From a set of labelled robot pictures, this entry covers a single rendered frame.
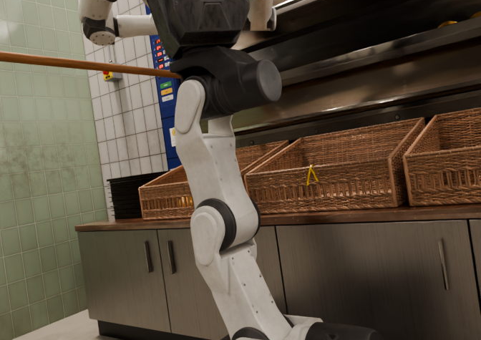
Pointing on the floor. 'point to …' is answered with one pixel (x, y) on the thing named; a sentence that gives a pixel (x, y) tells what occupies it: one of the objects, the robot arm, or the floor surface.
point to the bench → (296, 273)
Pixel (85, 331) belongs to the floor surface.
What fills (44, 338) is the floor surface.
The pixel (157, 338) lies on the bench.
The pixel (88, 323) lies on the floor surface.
